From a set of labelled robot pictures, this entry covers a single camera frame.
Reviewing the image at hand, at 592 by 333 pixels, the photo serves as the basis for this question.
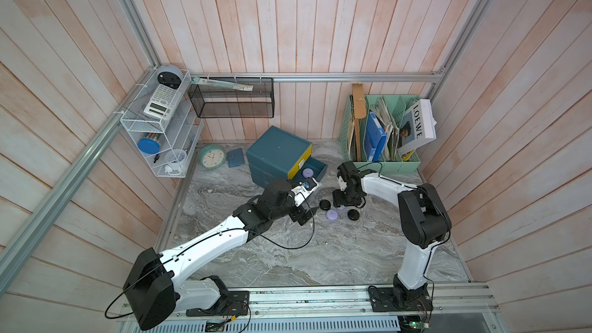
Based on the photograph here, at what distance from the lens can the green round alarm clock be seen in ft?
3.39

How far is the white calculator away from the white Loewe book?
37.2 inches

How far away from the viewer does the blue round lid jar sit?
2.55 feet

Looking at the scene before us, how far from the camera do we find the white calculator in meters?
Answer: 0.75

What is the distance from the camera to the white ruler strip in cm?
92
